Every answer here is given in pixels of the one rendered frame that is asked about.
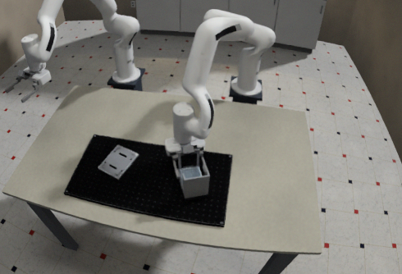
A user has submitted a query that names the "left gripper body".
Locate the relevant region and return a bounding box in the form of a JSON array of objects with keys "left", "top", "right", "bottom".
[{"left": 165, "top": 137, "right": 205, "bottom": 156}]

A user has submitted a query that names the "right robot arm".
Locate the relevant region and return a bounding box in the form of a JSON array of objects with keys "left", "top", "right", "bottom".
[{"left": 17, "top": 0, "right": 140, "bottom": 84}]

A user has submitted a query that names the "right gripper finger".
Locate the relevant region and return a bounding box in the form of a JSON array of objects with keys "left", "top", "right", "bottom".
[
  {"left": 5, "top": 75, "right": 27, "bottom": 93},
  {"left": 21, "top": 80, "right": 39, "bottom": 103}
]

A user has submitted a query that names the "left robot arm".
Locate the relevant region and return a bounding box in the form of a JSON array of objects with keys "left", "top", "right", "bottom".
[{"left": 172, "top": 9, "right": 276, "bottom": 153}]

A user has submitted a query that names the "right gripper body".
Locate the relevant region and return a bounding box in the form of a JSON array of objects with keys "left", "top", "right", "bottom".
[{"left": 24, "top": 66, "right": 51, "bottom": 85}]

